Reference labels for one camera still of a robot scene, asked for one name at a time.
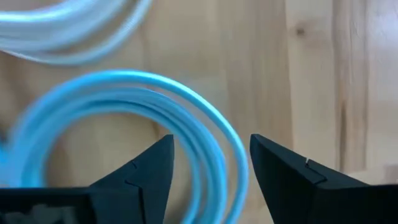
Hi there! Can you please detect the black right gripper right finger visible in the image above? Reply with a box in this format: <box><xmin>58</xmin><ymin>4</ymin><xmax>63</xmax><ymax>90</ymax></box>
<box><xmin>249</xmin><ymin>133</ymin><xmax>368</xmax><ymax>224</ymax></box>

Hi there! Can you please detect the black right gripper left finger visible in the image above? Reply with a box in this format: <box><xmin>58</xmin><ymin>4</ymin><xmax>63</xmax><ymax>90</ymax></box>
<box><xmin>90</xmin><ymin>134</ymin><xmax>175</xmax><ymax>224</ymax></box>

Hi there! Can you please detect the blue ethernet cable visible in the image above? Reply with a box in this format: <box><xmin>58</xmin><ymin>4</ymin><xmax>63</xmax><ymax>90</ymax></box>
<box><xmin>0</xmin><ymin>68</ymin><xmax>250</xmax><ymax>224</ymax></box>

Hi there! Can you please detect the white coiled ethernet cable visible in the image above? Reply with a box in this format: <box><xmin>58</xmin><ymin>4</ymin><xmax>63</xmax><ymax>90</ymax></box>
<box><xmin>0</xmin><ymin>0</ymin><xmax>154</xmax><ymax>67</ymax></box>

